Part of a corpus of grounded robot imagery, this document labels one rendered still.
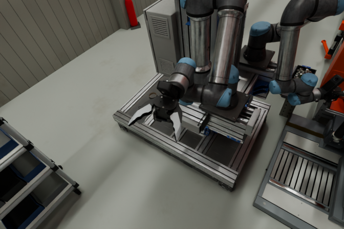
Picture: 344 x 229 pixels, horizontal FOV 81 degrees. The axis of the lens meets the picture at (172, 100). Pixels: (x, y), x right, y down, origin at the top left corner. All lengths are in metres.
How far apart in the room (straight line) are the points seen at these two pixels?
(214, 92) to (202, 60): 0.27
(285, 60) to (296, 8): 0.23
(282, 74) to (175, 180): 1.19
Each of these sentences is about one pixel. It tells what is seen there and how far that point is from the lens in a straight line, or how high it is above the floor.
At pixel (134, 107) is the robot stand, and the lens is 2.10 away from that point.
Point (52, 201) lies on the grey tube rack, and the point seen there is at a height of 0.15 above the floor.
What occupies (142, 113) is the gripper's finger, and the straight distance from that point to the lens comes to 0.61.
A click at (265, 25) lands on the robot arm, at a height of 1.05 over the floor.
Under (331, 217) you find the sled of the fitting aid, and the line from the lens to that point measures 1.80.
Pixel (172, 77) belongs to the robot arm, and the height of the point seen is 1.25.
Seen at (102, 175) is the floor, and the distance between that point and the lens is 2.04.
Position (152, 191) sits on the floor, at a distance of 1.84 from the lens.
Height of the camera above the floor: 1.70
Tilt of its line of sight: 46 degrees down
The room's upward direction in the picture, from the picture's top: 10 degrees counter-clockwise
